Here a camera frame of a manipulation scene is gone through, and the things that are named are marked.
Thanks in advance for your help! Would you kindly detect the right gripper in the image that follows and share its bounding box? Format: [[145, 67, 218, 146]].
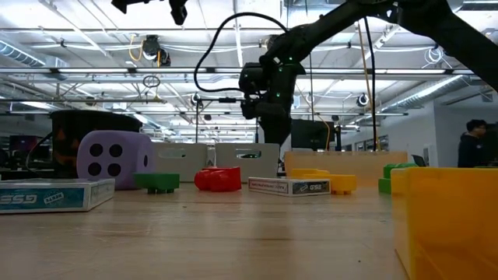
[[240, 54, 307, 145]]

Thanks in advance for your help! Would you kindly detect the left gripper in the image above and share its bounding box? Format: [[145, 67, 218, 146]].
[[110, 0, 190, 26]]

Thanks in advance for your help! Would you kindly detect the white plastic bin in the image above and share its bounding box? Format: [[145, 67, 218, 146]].
[[152, 142, 209, 183], [215, 142, 280, 183]]

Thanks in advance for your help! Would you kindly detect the yellow toy block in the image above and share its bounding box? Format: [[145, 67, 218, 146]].
[[290, 167, 331, 179]]

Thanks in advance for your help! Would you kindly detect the red toy block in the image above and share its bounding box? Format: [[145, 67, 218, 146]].
[[194, 166, 243, 193]]

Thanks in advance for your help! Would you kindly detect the green two-stud toy brick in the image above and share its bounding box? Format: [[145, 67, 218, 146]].
[[377, 162, 419, 195]]

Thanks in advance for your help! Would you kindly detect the purple foam die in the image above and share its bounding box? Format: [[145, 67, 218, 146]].
[[76, 129, 156, 191]]

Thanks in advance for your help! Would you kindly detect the black monitor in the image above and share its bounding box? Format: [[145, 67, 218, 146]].
[[290, 118, 336, 151]]

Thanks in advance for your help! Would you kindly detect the blue-backed card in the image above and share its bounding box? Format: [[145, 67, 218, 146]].
[[247, 177, 332, 198]]

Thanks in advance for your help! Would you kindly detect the orange flat toy brick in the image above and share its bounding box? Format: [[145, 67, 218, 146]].
[[303, 173, 358, 196]]

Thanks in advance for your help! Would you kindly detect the dark green toy brick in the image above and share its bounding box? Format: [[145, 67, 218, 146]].
[[133, 172, 181, 194]]

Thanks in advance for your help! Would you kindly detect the black pumpkin face bucket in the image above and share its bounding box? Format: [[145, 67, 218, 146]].
[[50, 109, 144, 180]]

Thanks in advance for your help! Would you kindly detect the yellow toy brick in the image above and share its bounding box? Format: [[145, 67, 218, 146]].
[[391, 166, 498, 280]]

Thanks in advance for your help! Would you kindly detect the person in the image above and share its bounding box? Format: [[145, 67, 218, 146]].
[[458, 119, 492, 169]]

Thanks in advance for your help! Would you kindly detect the dark distant monitor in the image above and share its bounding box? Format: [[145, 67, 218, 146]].
[[8, 134, 42, 153]]

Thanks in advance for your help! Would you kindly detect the teal playing card box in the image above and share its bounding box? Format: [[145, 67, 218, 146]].
[[0, 177, 116, 215]]

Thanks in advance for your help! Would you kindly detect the distant black station frame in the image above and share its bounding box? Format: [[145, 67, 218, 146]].
[[195, 96, 250, 144]]

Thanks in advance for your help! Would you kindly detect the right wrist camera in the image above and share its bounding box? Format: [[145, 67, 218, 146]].
[[238, 61, 270, 95]]

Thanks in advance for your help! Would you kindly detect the black right camera cable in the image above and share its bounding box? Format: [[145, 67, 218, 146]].
[[193, 11, 289, 94]]

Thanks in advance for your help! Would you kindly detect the yellow cable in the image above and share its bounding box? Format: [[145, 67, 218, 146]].
[[354, 21, 383, 152]]

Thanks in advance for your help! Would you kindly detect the long black arm cable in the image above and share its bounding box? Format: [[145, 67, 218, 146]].
[[363, 17, 379, 152]]

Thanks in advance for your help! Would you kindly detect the grey ventilation duct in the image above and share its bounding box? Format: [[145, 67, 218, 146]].
[[0, 38, 70, 69], [383, 75, 467, 113]]

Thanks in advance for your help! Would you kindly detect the black cable by bucket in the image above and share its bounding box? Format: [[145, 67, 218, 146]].
[[24, 131, 54, 173]]

